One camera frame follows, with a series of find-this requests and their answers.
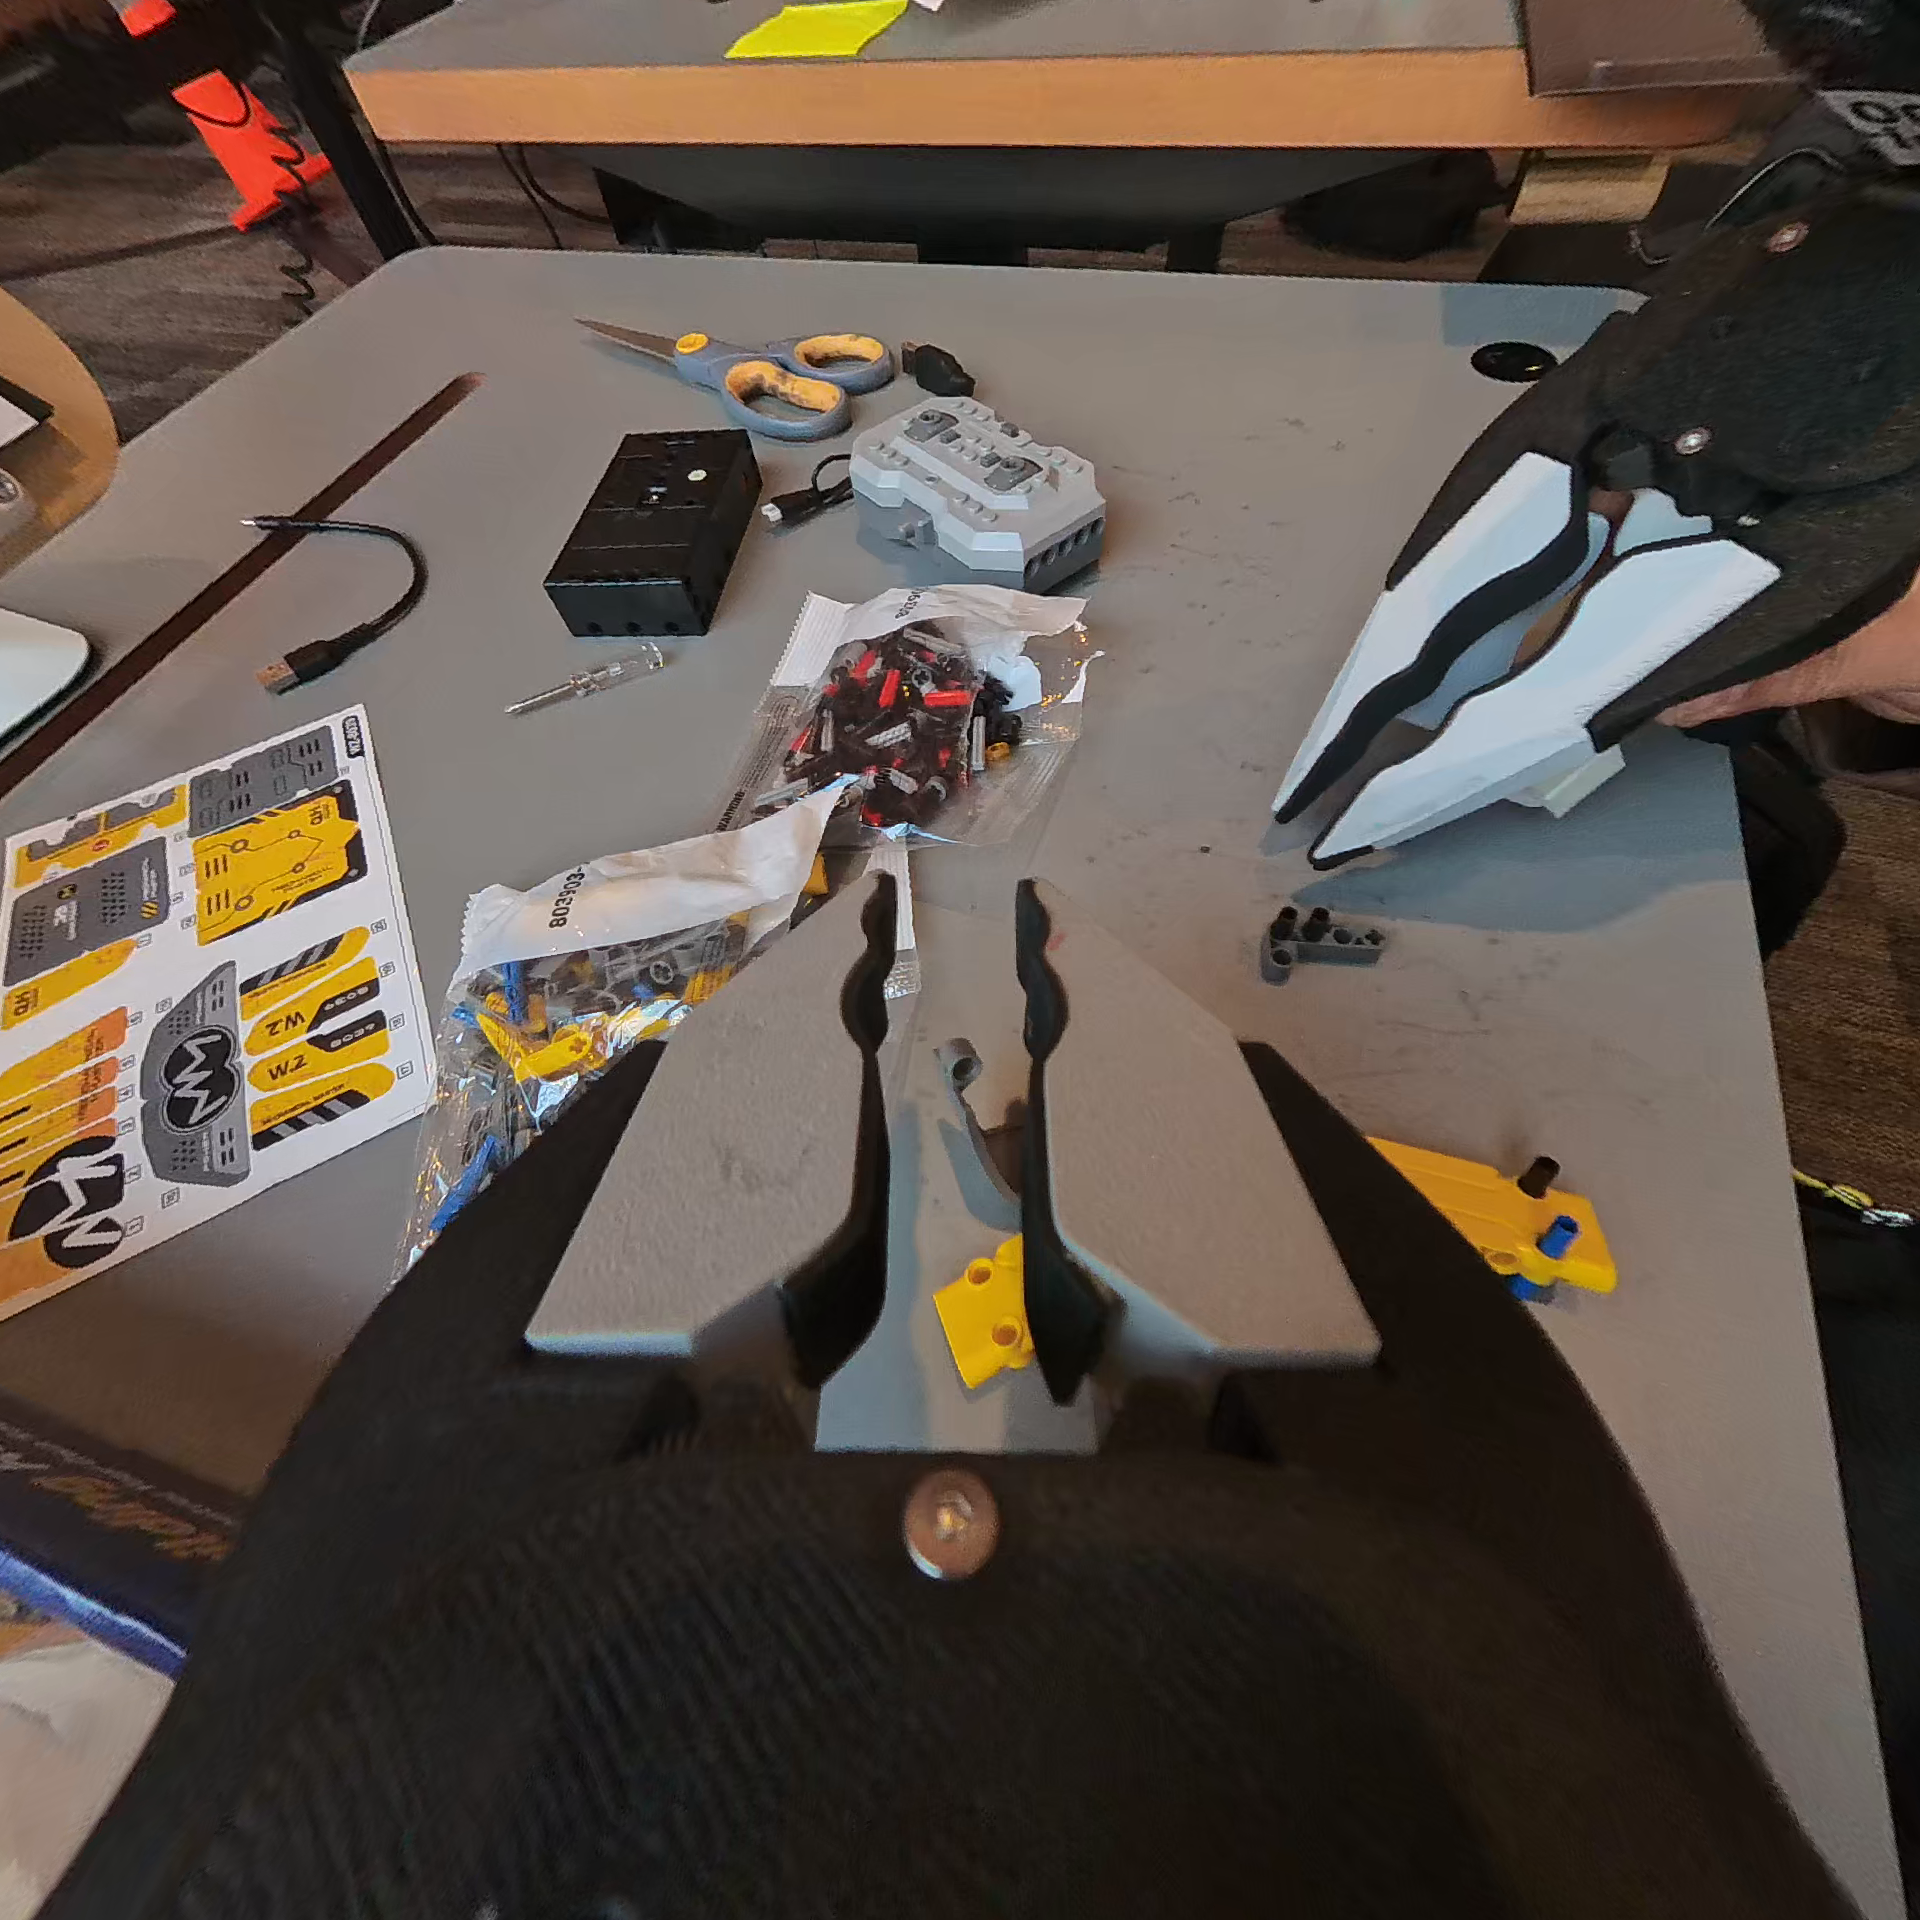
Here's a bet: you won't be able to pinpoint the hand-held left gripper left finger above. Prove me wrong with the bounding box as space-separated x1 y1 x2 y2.
525 873 902 1389

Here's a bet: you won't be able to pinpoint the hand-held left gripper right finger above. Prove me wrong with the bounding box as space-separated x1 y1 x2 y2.
1015 877 1383 1408

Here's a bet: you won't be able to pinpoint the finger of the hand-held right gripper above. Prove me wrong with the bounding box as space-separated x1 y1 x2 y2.
1270 449 1614 827
1307 491 1786 875

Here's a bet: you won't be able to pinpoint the yellow grey brick assembly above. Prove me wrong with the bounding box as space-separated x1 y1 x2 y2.
930 1036 1045 1389

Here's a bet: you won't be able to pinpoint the yellow panel brick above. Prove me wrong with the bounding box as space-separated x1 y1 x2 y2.
1364 1137 1622 1298

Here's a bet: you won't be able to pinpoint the grey bent beam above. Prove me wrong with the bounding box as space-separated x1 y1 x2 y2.
1256 903 1389 989

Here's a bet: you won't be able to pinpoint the bag of black red pins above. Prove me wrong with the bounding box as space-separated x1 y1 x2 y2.
718 586 1103 849

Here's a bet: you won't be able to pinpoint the grey desk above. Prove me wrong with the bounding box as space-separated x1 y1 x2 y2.
0 248 1906 1920

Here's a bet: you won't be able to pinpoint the person's right hand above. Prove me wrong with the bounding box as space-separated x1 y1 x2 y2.
1656 576 1920 736

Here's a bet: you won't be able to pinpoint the bag of yellow bricks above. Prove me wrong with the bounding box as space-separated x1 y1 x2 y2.
392 779 917 1279

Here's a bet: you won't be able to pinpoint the black backpack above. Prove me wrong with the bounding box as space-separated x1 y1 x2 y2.
1725 721 1920 1308

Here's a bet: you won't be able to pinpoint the grey hub brick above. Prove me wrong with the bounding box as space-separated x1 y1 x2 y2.
851 399 1108 593

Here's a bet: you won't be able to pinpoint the yellow grey sticker sheet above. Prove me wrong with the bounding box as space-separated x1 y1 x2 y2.
0 705 436 1321

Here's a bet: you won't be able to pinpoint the black battery box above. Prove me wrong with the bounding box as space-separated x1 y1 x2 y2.
544 427 763 645

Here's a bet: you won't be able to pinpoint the blue robot kit box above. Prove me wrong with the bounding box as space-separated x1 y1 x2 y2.
0 1395 248 1683

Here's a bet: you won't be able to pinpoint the grey yellow scissors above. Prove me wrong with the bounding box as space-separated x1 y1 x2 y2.
574 316 895 443

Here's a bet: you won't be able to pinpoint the silver stand base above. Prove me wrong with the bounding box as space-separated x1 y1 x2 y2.
0 609 95 745

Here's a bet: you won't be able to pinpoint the yellow sticky note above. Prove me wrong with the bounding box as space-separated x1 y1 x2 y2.
725 0 909 63

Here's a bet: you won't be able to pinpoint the heap of clear part bags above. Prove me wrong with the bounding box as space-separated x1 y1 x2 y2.
0 1635 183 1920

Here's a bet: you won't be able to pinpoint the wooden display board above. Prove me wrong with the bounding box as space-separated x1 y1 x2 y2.
0 287 118 571

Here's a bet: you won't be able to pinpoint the orange plastic object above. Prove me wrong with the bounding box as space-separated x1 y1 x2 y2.
118 0 325 234

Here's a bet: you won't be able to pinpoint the small clear-handled screwdriver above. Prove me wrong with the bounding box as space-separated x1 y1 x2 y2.
506 639 664 719

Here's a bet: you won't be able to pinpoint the black USB cable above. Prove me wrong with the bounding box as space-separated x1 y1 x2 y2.
243 514 430 697
766 344 976 531

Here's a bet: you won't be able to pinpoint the black coiled cable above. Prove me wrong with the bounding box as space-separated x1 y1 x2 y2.
270 120 325 319

